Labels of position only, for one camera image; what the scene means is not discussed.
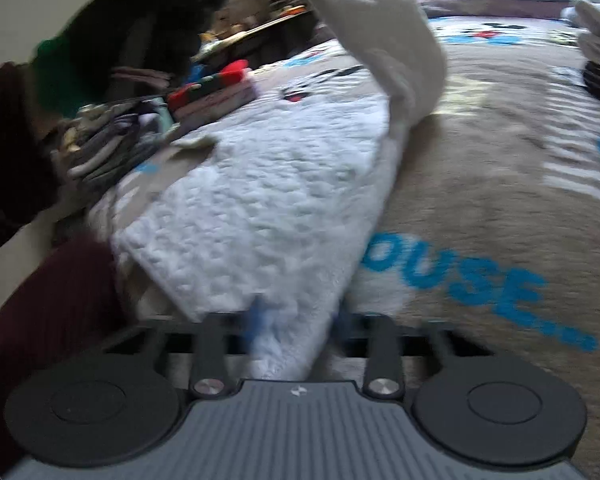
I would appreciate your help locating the person's maroon clothing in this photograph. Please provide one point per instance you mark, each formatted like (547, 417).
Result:
(45, 320)

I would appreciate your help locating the cluttered dark shelf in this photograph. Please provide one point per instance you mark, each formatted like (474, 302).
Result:
(260, 25)

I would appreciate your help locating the red green folded clothes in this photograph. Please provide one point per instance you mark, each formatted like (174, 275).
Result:
(212, 91)

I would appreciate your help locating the beige printed blanket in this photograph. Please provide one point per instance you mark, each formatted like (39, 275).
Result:
(480, 185)

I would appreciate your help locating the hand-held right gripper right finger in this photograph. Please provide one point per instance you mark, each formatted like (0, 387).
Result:
(342, 329)

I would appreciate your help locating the person's left forearm maroon sleeve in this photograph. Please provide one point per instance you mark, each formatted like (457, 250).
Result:
(10, 160)

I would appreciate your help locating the grey striped folded clothes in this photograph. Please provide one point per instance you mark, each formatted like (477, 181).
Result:
(105, 146)

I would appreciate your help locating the purple folded cloth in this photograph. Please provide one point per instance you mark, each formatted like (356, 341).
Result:
(480, 8)

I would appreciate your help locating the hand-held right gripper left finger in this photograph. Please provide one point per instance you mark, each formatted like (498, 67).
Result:
(256, 327)

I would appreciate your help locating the white quilted garment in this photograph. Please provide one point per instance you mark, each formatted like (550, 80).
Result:
(260, 200)

